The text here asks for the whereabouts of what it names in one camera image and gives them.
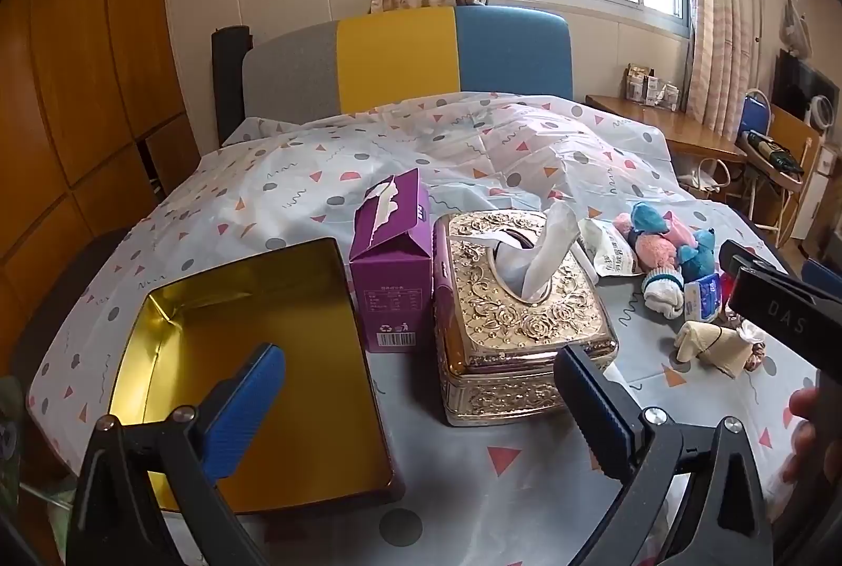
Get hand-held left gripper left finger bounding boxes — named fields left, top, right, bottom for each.
left=66, top=342, right=288, bottom=566

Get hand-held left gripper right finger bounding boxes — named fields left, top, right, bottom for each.
left=553, top=344, right=775, bottom=566

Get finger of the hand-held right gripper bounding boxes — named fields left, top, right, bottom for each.
left=718, top=240, right=781, bottom=281

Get gold rectangular tin box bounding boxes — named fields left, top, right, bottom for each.
left=108, top=237, right=405, bottom=516

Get blue and pink plush toy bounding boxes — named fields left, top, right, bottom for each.
left=614, top=201, right=722, bottom=286

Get person's right hand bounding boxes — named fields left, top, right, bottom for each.
left=783, top=387, right=823, bottom=483

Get brown hair scrunchie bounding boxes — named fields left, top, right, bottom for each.
left=746, top=342, right=778, bottom=375

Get blue and white tissue packet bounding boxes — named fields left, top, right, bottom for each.
left=684, top=272, right=723, bottom=322

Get beige sock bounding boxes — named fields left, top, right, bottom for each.
left=674, top=320, right=764, bottom=378

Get white sock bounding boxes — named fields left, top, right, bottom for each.
left=641, top=269, right=689, bottom=321

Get ornate gold tissue box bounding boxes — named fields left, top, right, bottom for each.
left=432, top=209, right=620, bottom=428

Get tray with tools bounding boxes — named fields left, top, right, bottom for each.
left=742, top=129, right=806, bottom=191

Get white plastic packet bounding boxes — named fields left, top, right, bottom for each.
left=582, top=217, right=644, bottom=279

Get blue folding chair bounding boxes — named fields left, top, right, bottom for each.
left=738, top=90, right=809, bottom=246

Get wooden side desk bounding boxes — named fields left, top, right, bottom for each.
left=585, top=94, right=748, bottom=167

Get white facial tissue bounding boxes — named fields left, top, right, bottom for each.
left=495, top=201, right=581, bottom=304

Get black monitor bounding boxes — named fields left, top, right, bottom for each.
left=771, top=49, right=841, bottom=128

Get small boxes on desk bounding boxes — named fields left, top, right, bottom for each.
left=624, top=65, right=683, bottom=110

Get purple tissue carton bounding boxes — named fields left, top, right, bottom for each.
left=348, top=167, right=435, bottom=354

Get pink striped curtain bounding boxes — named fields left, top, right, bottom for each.
left=685, top=0, right=765, bottom=134

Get hanging white bag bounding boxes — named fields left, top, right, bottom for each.
left=781, top=0, right=815, bottom=59

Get printed plastic tablecloth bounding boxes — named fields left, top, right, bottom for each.
left=26, top=91, right=842, bottom=566

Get black chair back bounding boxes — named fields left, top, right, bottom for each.
left=210, top=24, right=252, bottom=147

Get wooden wardrobe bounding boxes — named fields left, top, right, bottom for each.
left=0, top=0, right=221, bottom=357

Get grey yellow blue headboard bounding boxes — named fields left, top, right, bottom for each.
left=242, top=5, right=575, bottom=121

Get white handled bag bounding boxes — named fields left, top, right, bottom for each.
left=676, top=157, right=733, bottom=194

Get white ring fan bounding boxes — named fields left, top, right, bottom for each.
left=804, top=93, right=838, bottom=125

